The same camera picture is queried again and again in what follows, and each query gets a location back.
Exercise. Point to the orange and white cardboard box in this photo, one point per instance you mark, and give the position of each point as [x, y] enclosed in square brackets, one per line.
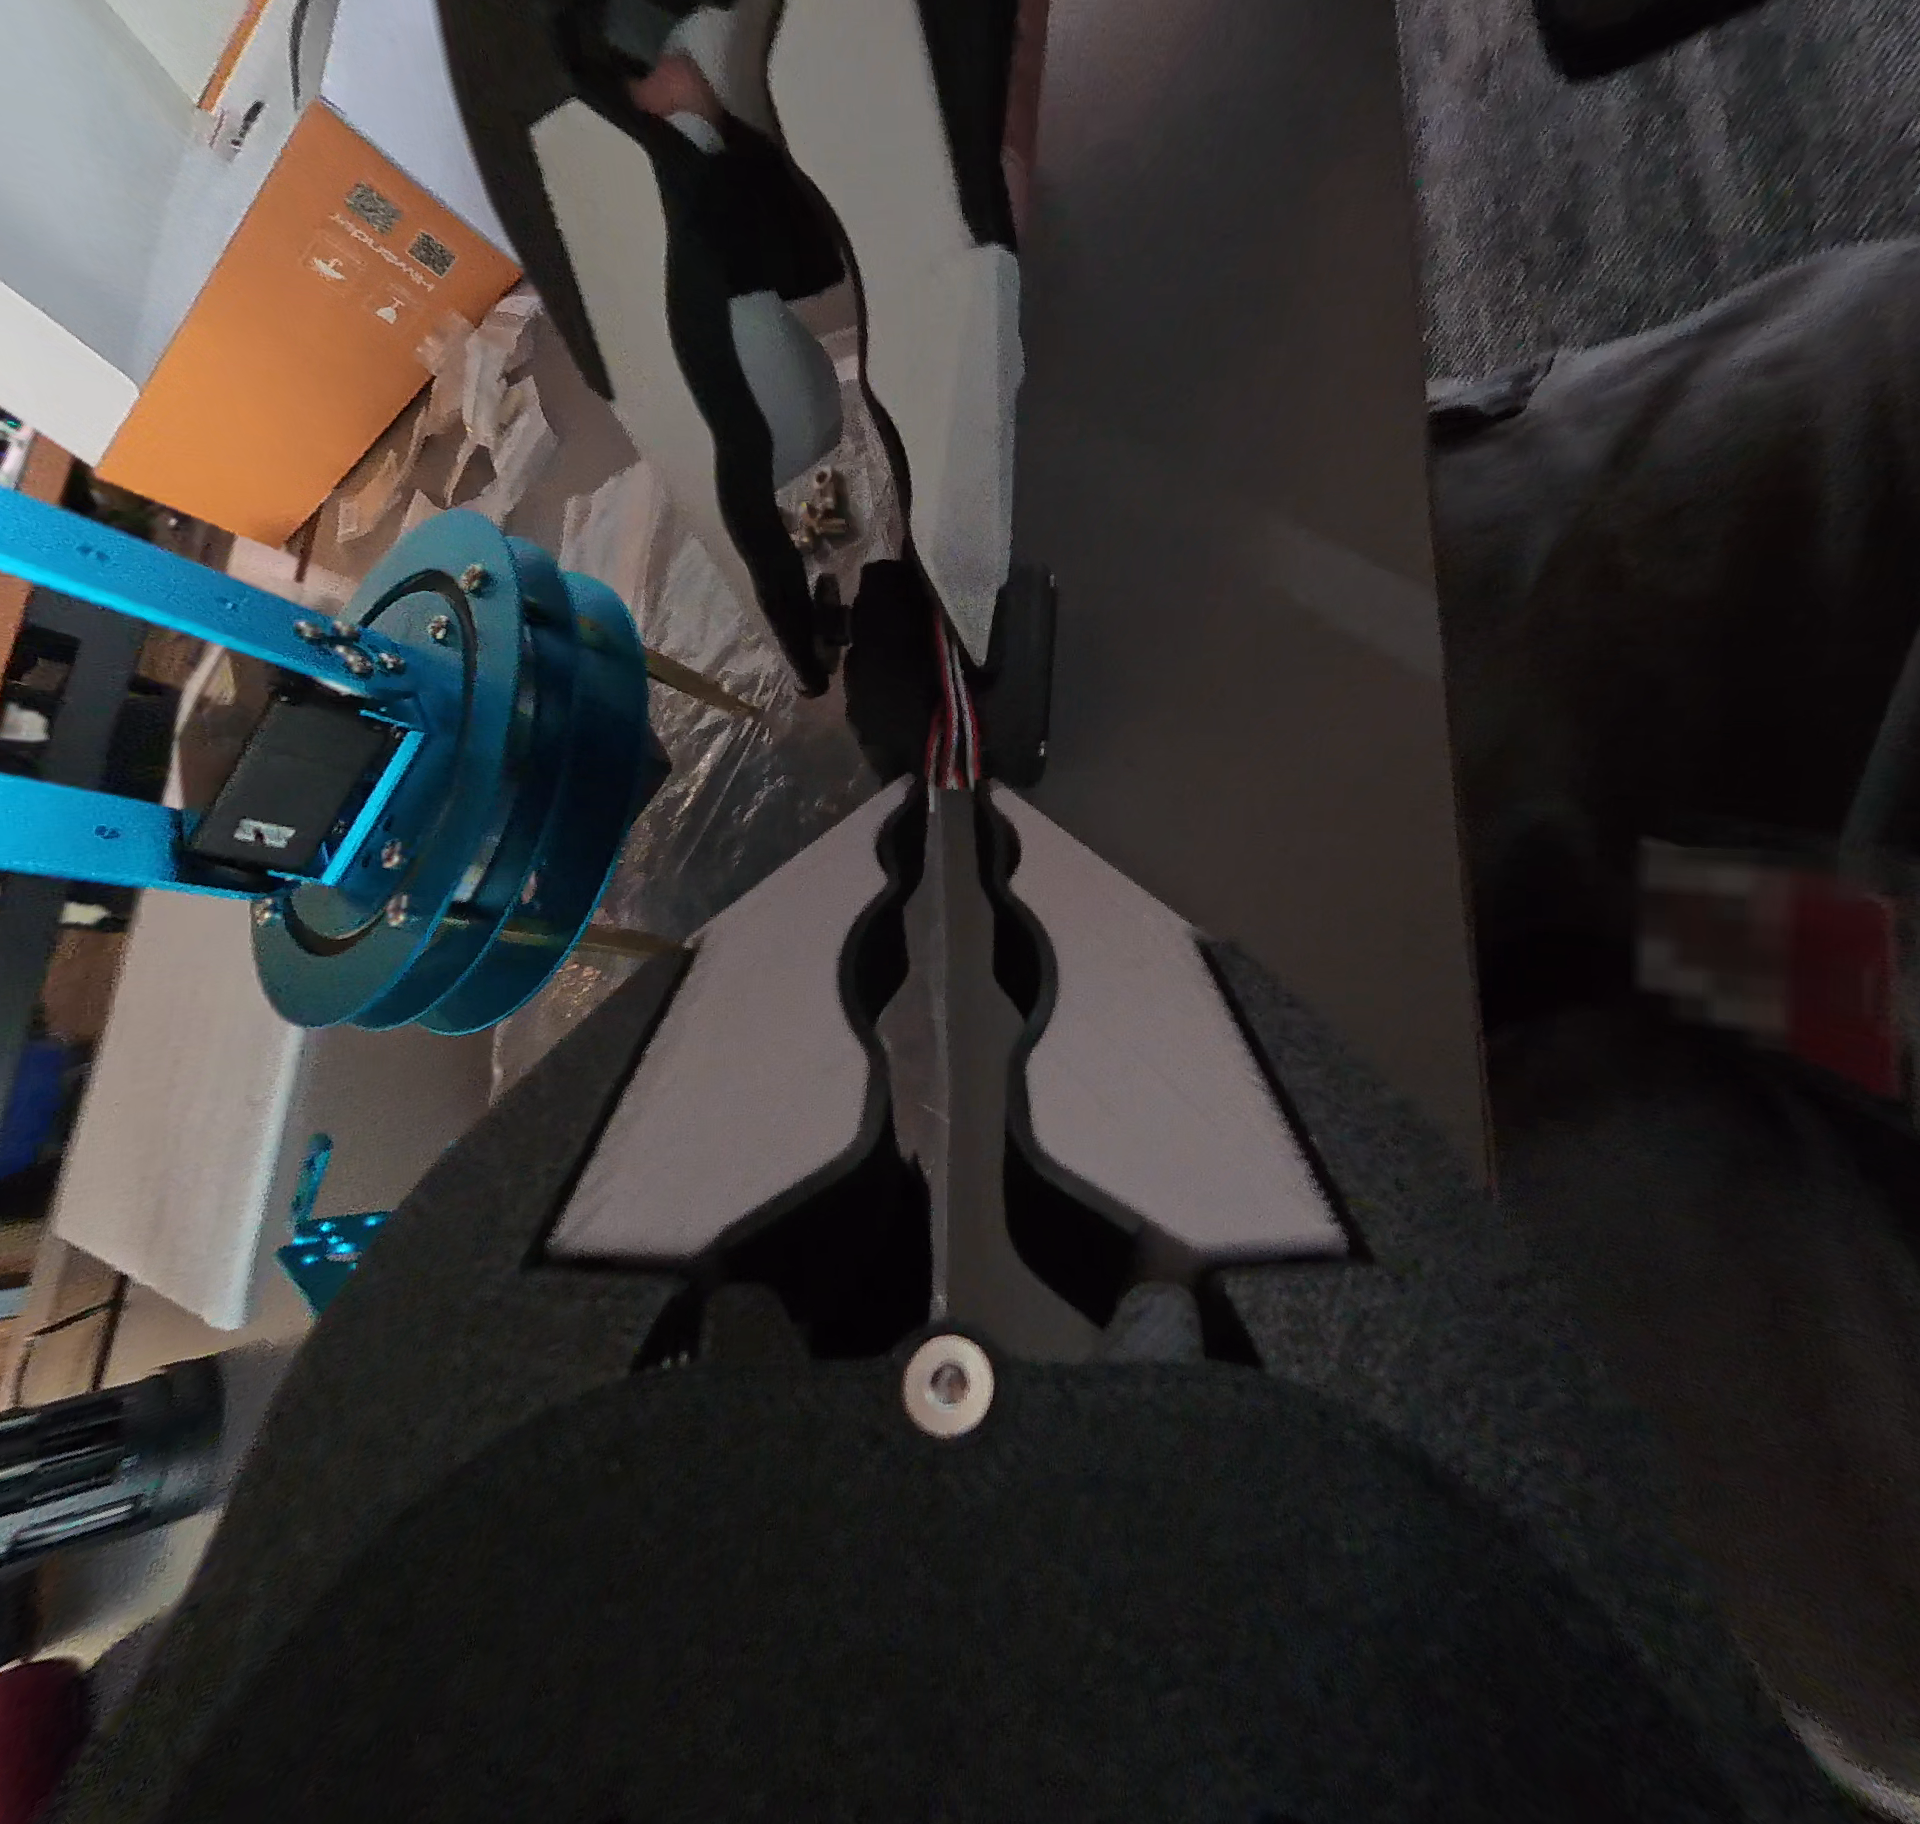
[301, 354]

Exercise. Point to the blue metal bracket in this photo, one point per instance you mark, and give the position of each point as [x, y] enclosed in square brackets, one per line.
[323, 1239]

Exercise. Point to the large clear plastic bag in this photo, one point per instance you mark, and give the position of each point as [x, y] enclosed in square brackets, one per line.
[721, 805]

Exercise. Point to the black ribbed cylinder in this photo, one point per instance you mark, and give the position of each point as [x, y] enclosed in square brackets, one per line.
[104, 1449]

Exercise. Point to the blue toy robot arm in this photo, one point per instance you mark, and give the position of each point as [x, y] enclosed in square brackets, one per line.
[554, 745]

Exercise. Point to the loose silver screws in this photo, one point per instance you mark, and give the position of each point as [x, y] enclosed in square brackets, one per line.
[822, 504]

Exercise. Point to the dark grey desk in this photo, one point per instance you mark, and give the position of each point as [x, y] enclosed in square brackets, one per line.
[1230, 504]

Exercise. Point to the pile of small parts bags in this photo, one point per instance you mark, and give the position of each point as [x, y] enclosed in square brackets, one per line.
[481, 385]

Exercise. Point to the black servo motor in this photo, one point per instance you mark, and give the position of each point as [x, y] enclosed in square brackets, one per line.
[885, 655]

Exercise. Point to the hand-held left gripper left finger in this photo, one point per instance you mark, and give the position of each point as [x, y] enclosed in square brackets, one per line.
[721, 1088]

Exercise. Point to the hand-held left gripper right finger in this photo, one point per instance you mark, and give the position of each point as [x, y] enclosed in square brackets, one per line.
[1184, 1105]

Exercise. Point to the red badge card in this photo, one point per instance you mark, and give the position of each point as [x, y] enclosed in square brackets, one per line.
[1852, 984]

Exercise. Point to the person's right hand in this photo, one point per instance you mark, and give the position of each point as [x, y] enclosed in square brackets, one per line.
[668, 87]

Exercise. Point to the person's grey trousers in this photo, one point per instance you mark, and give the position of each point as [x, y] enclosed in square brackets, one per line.
[1650, 579]

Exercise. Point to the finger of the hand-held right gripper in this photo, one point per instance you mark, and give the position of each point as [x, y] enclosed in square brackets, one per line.
[901, 205]
[631, 279]

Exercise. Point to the white foam sheet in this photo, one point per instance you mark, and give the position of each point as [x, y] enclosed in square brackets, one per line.
[180, 1105]

